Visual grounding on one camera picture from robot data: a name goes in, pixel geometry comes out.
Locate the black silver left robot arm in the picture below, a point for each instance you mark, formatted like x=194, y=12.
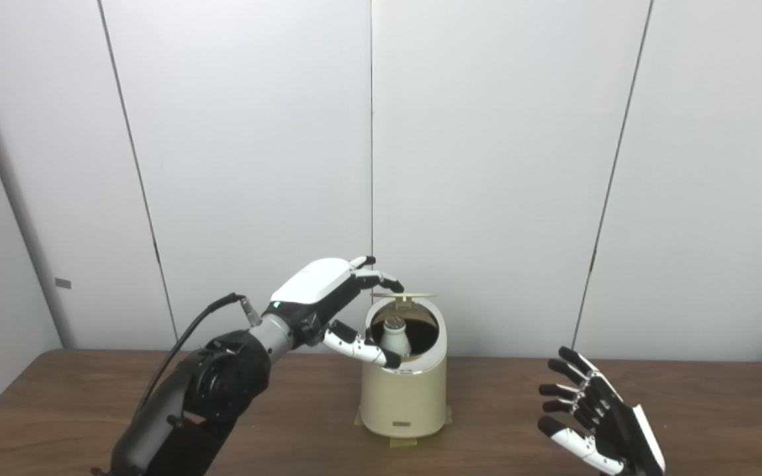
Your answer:
x=215, y=383

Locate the cream-colored round bin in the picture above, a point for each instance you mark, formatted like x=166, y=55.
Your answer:
x=404, y=396

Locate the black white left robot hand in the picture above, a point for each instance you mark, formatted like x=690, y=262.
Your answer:
x=315, y=287

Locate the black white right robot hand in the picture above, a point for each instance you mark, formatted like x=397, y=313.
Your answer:
x=619, y=430

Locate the small gray wall tag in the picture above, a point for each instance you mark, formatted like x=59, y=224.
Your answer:
x=63, y=283

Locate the small white plastic bottle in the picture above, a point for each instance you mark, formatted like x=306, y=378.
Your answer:
x=395, y=338

